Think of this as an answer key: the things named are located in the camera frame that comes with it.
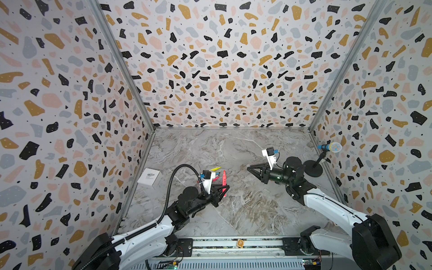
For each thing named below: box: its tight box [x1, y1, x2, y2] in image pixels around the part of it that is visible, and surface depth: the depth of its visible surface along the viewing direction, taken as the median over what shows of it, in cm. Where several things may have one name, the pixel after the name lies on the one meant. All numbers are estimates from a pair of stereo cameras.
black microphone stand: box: [303, 150, 327, 178], surface depth 101 cm
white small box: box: [137, 167, 162, 190], surface depth 92 cm
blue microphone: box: [316, 141, 343, 153], surface depth 80 cm
